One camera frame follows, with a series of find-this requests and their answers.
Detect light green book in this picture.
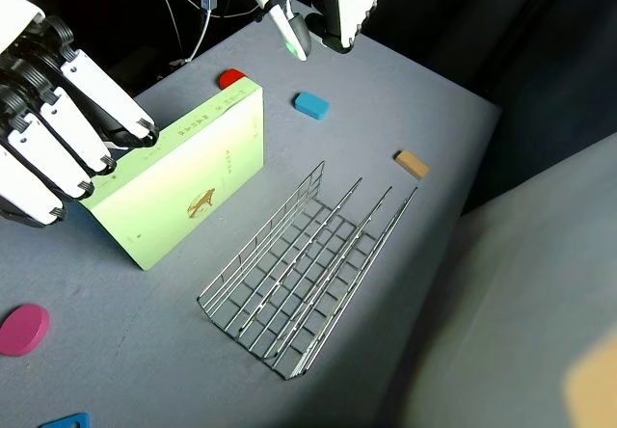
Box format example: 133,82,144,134
79,76,266,272

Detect blue rounded rectangular block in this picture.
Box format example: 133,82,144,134
292,91,332,122

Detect grey table cloth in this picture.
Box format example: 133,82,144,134
0,0,503,428

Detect red toy block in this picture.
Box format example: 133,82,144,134
218,67,248,91

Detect tan wooden block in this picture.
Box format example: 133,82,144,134
393,149,431,181

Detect pink disc block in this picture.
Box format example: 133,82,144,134
0,303,51,358

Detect blue block with cutout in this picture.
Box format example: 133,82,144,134
40,412,92,428

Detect thin white cable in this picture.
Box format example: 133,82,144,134
211,3,265,20

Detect thin grey cable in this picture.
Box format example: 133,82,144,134
143,0,188,54

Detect wire metal rack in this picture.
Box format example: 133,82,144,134
196,160,419,382

